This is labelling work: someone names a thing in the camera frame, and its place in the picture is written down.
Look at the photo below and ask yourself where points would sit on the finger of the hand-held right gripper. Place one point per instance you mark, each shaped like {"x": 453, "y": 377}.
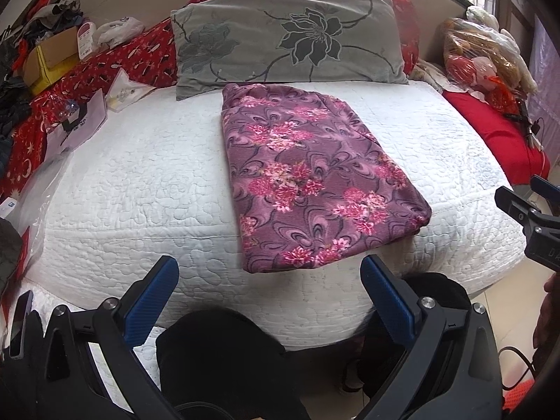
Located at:
{"x": 514, "y": 205}
{"x": 546, "y": 185}

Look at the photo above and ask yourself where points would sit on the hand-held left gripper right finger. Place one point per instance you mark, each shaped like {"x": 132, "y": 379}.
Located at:
{"x": 389, "y": 302}

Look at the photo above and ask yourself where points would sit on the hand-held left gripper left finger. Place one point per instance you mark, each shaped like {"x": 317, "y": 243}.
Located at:
{"x": 148, "y": 302}

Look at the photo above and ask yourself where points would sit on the purple floral shirt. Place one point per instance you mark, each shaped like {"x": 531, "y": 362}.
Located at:
{"x": 306, "y": 175}

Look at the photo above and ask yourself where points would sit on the dark clothes heap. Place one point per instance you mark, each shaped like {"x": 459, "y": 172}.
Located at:
{"x": 11, "y": 96}

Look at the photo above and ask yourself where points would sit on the pile of mixed clothes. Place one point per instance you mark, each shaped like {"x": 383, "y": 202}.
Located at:
{"x": 52, "y": 11}

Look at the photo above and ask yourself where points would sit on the person's right hand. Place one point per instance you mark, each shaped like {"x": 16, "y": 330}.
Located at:
{"x": 550, "y": 315}

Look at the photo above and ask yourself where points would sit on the plain red cloth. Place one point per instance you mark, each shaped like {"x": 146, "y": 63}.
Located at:
{"x": 494, "y": 140}

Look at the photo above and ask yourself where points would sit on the person's left leg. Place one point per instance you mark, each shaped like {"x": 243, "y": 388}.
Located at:
{"x": 218, "y": 363}

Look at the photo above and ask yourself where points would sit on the white quilted mattress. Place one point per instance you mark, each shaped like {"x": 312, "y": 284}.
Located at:
{"x": 153, "y": 192}

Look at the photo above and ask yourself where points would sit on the plastic bag of stuffed toys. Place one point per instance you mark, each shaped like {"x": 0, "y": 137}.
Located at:
{"x": 477, "y": 61}

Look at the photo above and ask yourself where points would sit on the clear plastic bag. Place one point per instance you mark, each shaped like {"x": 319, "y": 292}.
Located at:
{"x": 41, "y": 183}

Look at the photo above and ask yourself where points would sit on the white bag with black print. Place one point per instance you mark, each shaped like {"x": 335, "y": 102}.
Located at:
{"x": 78, "y": 120}

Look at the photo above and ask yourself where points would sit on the clear bag with papers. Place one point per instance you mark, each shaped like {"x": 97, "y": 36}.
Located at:
{"x": 127, "y": 92}

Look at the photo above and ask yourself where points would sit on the red star-print sheet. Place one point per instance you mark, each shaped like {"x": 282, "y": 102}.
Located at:
{"x": 131, "y": 57}

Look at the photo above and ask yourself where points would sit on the yellow box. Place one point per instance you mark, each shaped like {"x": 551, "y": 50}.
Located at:
{"x": 41, "y": 74}

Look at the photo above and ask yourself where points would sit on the cardboard box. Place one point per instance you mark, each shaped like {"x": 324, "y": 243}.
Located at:
{"x": 52, "y": 50}

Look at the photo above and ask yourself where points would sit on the pink and white packet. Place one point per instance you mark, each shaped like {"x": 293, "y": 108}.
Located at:
{"x": 84, "y": 37}

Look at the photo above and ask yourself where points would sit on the white plastic bag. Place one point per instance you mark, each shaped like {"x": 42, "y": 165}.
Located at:
{"x": 118, "y": 30}

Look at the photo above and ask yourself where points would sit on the grey floral pillow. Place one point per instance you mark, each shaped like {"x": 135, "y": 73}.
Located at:
{"x": 280, "y": 39}

